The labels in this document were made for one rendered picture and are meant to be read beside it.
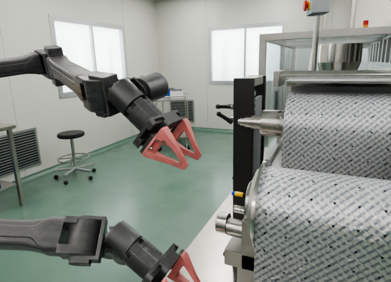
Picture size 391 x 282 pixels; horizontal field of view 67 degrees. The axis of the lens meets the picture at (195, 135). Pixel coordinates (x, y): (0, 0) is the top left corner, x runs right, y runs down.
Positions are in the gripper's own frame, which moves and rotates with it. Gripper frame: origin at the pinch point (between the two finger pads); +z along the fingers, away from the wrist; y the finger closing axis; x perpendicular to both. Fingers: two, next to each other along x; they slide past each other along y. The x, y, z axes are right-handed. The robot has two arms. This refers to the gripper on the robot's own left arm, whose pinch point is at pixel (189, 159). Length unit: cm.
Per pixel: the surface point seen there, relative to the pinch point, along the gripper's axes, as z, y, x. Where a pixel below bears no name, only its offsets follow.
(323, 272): 25.5, 7.6, 6.2
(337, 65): 9, -64, 28
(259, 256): 18.6, 7.5, 0.5
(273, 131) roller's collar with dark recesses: 7.8, -20.7, 8.8
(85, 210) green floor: -72, -165, -228
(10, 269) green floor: -60, -73, -219
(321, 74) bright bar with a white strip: 6.7, -22.2, 24.3
